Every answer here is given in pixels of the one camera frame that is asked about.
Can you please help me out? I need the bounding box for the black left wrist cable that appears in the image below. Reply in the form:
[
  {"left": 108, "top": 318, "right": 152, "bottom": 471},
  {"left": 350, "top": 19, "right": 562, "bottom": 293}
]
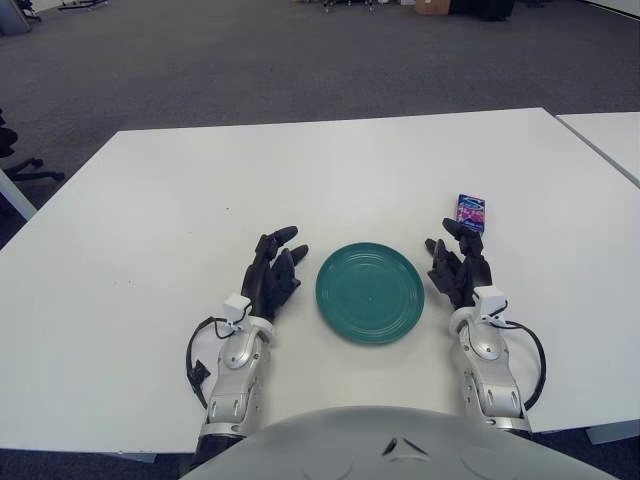
[{"left": 185, "top": 315, "right": 236, "bottom": 407}]

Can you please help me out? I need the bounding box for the grey robot torso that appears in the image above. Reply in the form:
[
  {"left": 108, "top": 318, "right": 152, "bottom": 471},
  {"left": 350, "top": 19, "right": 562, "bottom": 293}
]
[{"left": 179, "top": 405, "right": 606, "bottom": 480}]

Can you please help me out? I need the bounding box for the white wrist sensor box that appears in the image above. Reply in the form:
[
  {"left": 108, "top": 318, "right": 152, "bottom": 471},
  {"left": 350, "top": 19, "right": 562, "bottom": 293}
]
[
  {"left": 223, "top": 295, "right": 251, "bottom": 326},
  {"left": 473, "top": 286, "right": 507, "bottom": 317}
]

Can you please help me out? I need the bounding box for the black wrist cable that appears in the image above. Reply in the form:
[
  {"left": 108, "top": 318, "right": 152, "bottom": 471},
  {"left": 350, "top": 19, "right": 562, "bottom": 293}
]
[
  {"left": 185, "top": 315, "right": 236, "bottom": 407},
  {"left": 492, "top": 319, "right": 548, "bottom": 407}
]

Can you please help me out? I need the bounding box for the white left wrist sensor box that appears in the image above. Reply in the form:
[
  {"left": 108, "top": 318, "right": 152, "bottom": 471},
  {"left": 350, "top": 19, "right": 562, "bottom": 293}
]
[{"left": 223, "top": 295, "right": 251, "bottom": 326}]

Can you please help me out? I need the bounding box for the white table leg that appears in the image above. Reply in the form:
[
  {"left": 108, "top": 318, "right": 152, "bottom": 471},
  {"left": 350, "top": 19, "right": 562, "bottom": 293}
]
[{"left": 0, "top": 168, "right": 37, "bottom": 221}]

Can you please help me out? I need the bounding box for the white right wrist sensor box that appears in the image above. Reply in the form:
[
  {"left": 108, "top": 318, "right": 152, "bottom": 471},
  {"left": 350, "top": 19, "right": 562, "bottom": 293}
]
[{"left": 473, "top": 286, "right": 507, "bottom": 317}]

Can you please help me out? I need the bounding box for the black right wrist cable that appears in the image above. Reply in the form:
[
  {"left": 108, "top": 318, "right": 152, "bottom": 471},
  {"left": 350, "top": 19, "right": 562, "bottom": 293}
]
[{"left": 492, "top": 319, "right": 548, "bottom": 407}]

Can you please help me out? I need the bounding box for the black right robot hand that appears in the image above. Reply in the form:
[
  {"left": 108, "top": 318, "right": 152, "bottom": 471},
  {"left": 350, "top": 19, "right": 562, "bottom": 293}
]
[{"left": 424, "top": 217, "right": 494, "bottom": 309}]

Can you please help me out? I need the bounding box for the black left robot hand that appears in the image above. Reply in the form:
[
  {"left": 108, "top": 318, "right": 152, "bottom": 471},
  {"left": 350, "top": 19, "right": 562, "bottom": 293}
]
[{"left": 239, "top": 225, "right": 310, "bottom": 321}]

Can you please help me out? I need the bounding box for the teal round plate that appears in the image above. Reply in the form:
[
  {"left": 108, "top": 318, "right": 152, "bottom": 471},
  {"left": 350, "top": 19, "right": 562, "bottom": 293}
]
[{"left": 314, "top": 241, "right": 426, "bottom": 346}]

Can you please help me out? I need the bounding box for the dark background furniture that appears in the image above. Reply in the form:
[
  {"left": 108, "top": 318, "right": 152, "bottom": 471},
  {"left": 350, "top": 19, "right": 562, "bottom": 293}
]
[{"left": 449, "top": 0, "right": 516, "bottom": 19}]

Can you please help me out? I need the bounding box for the purple blue gum pack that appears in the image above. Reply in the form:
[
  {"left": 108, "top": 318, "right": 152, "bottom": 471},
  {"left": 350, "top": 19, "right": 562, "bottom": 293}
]
[{"left": 455, "top": 193, "right": 489, "bottom": 234}]

